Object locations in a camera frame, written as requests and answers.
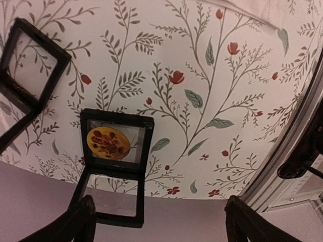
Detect white green raglan t-shirt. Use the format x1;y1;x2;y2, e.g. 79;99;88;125
206;0;287;29

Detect black display box near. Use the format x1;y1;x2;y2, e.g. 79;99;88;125
69;108;154;228

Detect black display box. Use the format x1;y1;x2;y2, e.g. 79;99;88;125
69;108;154;228
1;18;72;153

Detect floral patterned table mat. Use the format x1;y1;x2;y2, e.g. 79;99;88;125
1;1;322;199

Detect yellow round brooch brown flowers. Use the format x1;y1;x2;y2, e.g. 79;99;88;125
86;127;131;160

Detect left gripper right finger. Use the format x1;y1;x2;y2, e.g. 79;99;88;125
225;196;299;242

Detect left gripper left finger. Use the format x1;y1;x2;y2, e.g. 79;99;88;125
21;195;96;242

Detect black display box far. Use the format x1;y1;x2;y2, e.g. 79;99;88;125
1;18;72;153

